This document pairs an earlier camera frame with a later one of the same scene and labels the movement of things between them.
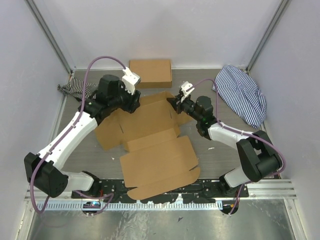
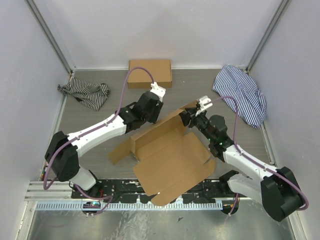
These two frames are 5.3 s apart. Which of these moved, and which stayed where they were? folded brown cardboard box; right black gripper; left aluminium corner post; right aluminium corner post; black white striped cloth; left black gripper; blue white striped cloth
Moved: right black gripper; left black gripper
Stayed: folded brown cardboard box; right aluminium corner post; black white striped cloth; left aluminium corner post; blue white striped cloth
